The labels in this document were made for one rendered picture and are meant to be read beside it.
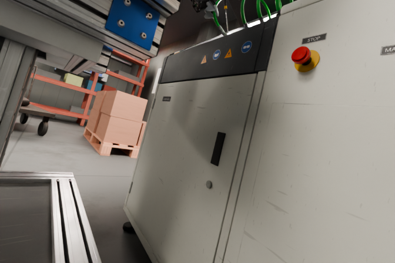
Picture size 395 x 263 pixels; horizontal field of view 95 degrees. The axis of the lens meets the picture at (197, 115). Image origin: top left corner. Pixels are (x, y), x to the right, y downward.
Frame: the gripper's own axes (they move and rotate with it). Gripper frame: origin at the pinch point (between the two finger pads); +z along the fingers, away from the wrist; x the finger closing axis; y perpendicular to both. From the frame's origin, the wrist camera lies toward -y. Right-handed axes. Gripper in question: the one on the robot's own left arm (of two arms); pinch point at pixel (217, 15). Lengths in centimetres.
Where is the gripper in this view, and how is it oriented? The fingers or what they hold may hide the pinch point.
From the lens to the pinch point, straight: 110.2
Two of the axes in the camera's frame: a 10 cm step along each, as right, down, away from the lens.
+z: 5.1, 8.5, -1.6
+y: -8.5, 4.6, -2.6
